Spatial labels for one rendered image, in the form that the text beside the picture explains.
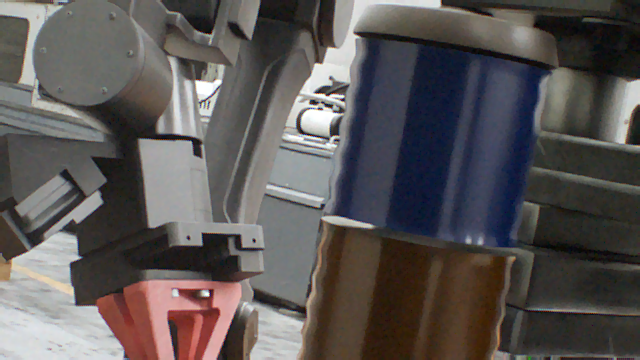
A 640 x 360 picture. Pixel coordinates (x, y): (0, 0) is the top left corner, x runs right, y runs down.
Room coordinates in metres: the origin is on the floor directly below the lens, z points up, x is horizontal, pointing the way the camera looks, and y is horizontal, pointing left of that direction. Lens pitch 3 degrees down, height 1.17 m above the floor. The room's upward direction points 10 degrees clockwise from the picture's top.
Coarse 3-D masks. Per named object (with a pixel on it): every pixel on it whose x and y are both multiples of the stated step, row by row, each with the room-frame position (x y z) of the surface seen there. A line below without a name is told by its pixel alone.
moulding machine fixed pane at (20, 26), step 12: (0, 24) 10.68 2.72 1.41; (12, 24) 10.53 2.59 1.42; (24, 24) 10.38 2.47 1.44; (0, 36) 10.66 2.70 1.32; (12, 36) 10.51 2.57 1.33; (24, 36) 10.36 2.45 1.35; (0, 48) 10.63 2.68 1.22; (12, 48) 10.48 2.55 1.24; (24, 48) 10.34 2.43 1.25; (0, 60) 10.61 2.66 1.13; (12, 60) 10.46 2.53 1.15; (0, 72) 10.58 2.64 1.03; (12, 72) 10.43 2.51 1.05
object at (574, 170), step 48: (576, 48) 0.51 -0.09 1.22; (576, 96) 0.52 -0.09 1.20; (576, 144) 0.48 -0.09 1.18; (624, 144) 0.47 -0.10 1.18; (528, 192) 0.49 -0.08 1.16; (576, 192) 0.48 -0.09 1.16; (624, 192) 0.47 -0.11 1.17; (528, 240) 0.48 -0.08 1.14; (576, 240) 0.50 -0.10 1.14; (624, 240) 0.52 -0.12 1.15; (528, 288) 0.45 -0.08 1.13; (576, 288) 0.47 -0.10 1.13; (624, 288) 0.49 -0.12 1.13; (528, 336) 0.45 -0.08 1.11; (576, 336) 0.47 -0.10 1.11; (624, 336) 0.49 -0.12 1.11
